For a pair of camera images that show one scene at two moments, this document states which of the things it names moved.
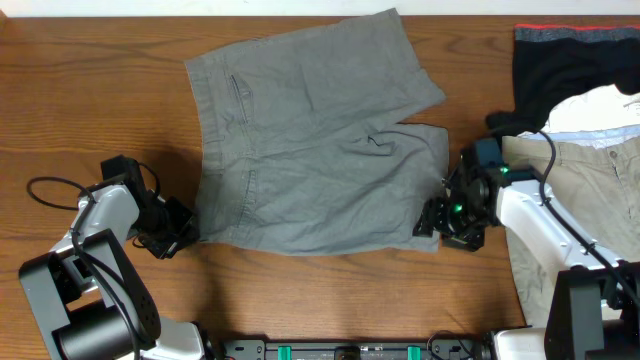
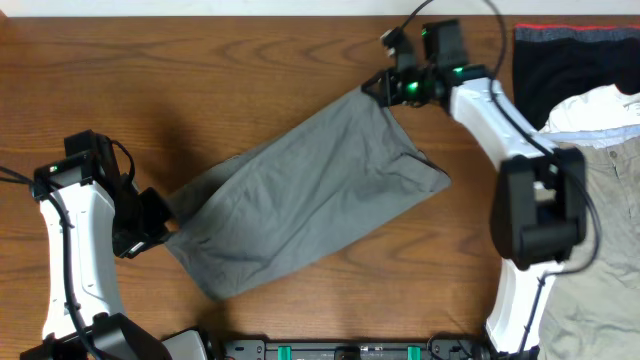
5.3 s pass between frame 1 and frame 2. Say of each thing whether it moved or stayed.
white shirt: stayed
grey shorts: moved
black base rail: stayed
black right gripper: moved
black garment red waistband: stayed
